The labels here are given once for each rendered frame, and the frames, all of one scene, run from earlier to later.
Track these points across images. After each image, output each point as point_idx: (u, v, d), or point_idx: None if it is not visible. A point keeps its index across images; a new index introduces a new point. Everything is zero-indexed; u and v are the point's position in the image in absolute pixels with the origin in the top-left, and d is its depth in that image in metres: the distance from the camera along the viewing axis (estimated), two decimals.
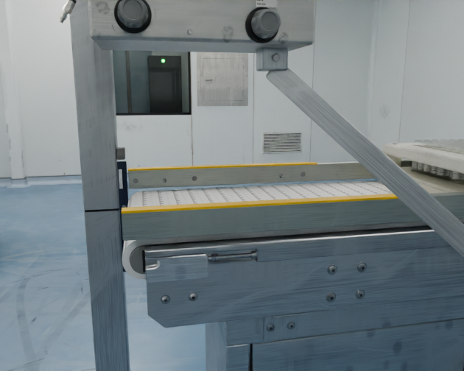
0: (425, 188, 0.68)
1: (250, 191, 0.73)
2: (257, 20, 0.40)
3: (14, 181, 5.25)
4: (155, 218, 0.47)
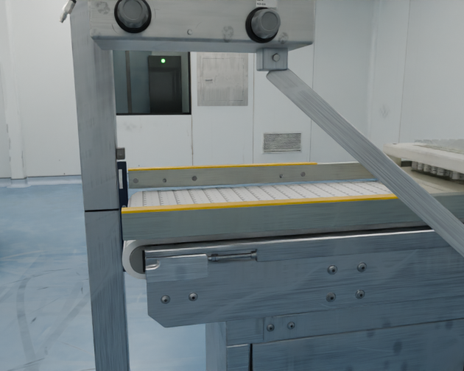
0: (425, 188, 0.68)
1: (250, 191, 0.73)
2: (257, 20, 0.40)
3: (14, 181, 5.25)
4: (155, 218, 0.47)
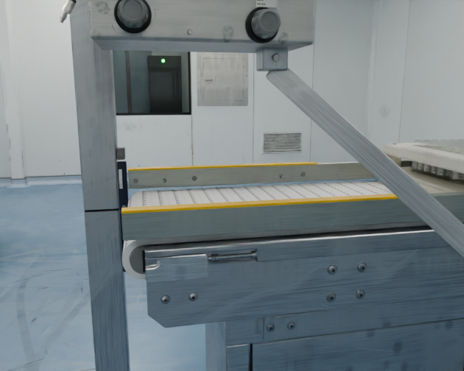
0: (425, 188, 0.68)
1: (250, 191, 0.73)
2: (257, 20, 0.40)
3: (14, 181, 5.25)
4: (155, 218, 0.47)
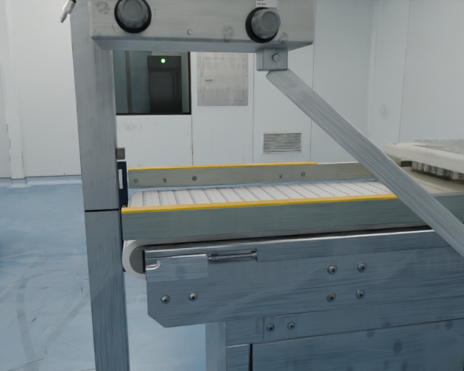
0: (425, 188, 0.68)
1: (250, 191, 0.73)
2: (257, 20, 0.40)
3: (14, 181, 5.25)
4: (155, 218, 0.47)
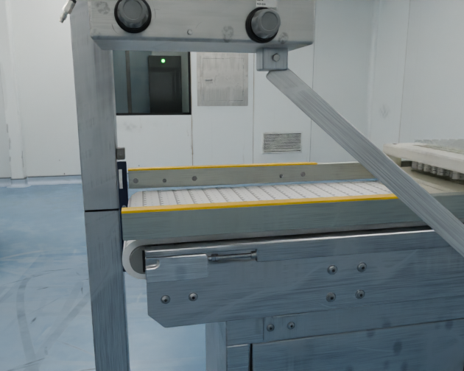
0: (425, 188, 0.68)
1: (250, 191, 0.73)
2: (257, 20, 0.40)
3: (14, 181, 5.25)
4: (155, 218, 0.47)
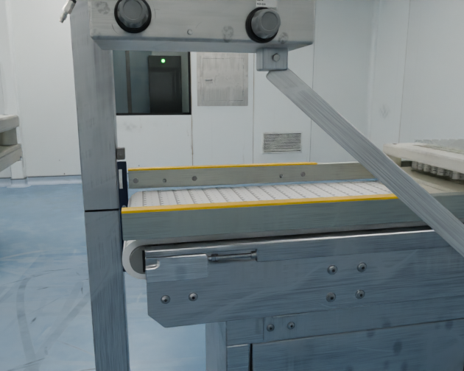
0: (425, 188, 0.68)
1: (250, 191, 0.73)
2: (257, 20, 0.40)
3: (14, 181, 5.25)
4: (155, 218, 0.47)
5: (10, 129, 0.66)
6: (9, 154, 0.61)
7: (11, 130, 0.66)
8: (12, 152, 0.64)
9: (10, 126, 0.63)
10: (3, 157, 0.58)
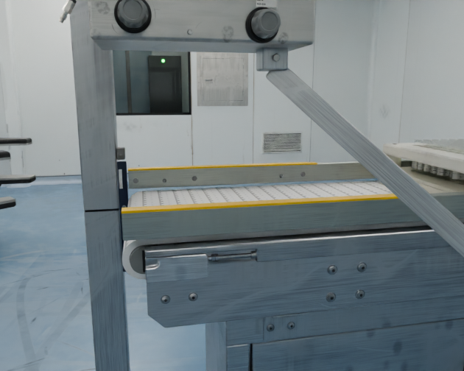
0: (425, 188, 0.68)
1: (250, 191, 0.73)
2: (257, 20, 0.40)
3: None
4: (155, 218, 0.47)
5: None
6: None
7: None
8: None
9: None
10: None
